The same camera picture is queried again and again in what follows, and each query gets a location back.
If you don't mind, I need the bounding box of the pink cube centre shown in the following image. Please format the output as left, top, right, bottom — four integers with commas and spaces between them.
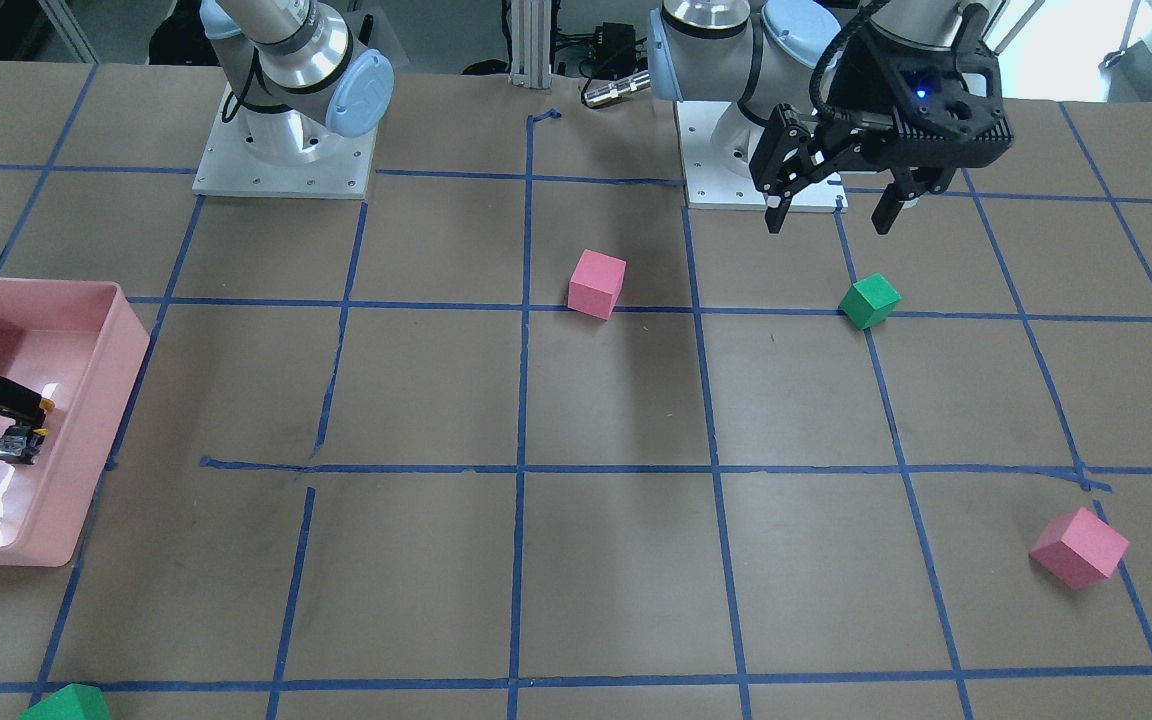
566, 249, 627, 323

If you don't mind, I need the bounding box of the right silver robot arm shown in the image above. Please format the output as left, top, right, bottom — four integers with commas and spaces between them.
0, 1, 394, 323

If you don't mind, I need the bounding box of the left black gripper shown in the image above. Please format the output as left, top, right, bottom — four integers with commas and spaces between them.
756, 40, 1015, 234

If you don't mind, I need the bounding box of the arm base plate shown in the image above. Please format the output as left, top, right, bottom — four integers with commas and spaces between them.
192, 108, 378, 200
675, 100, 849, 213

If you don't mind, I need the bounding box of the silver cylindrical connector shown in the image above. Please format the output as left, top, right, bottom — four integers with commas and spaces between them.
581, 70, 652, 109

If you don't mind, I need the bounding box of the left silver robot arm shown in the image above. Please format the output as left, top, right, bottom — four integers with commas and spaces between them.
646, 1, 1015, 234

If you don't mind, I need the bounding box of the black electronics box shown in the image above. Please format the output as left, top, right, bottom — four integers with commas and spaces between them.
582, 22, 639, 79

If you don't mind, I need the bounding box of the yellow push button switch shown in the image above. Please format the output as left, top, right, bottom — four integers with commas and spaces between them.
0, 397, 55, 465

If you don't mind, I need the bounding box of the green cube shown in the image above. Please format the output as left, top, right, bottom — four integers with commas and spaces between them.
838, 273, 902, 331

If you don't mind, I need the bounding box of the pink plastic bin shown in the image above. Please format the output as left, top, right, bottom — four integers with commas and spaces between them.
0, 278, 147, 568

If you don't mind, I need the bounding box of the green cube near right arm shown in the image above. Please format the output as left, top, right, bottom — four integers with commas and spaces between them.
18, 683, 111, 720

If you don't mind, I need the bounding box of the aluminium profile post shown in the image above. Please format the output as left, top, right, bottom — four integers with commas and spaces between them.
506, 0, 556, 91

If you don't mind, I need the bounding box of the pink cube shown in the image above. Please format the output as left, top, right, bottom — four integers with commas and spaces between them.
1029, 507, 1130, 591
566, 249, 627, 323

